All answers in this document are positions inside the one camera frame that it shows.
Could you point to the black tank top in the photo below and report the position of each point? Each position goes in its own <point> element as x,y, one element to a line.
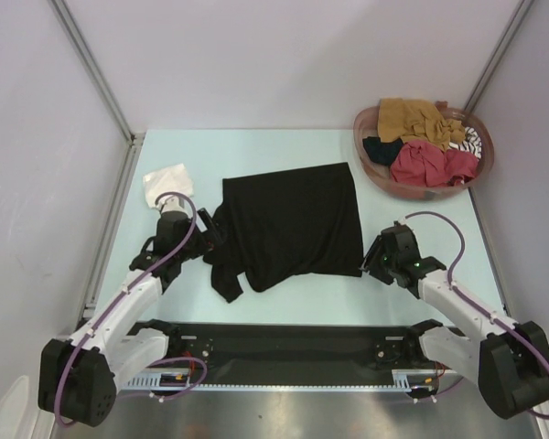
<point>284,224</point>

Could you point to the left grey cable duct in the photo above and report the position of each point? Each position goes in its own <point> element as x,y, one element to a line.
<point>158,381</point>

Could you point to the white tank top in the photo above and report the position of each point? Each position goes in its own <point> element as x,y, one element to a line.
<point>168,179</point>

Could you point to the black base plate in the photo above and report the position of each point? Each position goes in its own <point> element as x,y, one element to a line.
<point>298,356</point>

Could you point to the striped tank top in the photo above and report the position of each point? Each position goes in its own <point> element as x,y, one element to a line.
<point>472,143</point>

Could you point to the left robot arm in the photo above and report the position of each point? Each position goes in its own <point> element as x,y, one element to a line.
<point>81,375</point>

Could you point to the grey cable duct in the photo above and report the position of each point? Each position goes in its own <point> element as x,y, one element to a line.
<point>158,381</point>
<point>437,380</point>

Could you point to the red tank top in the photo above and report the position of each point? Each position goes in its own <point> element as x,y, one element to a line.
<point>422,164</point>

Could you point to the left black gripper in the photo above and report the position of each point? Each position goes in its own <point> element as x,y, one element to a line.
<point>199,236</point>

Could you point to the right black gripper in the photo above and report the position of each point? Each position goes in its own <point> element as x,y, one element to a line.
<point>377,255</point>

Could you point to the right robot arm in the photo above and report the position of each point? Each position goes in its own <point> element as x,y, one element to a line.
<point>506,360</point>

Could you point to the mustard tank top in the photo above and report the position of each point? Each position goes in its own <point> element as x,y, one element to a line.
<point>410,120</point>

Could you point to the pink laundry basket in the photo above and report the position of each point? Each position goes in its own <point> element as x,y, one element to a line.
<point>365,124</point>

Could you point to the right grey cable duct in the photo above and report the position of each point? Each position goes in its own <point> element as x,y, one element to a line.
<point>437,380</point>

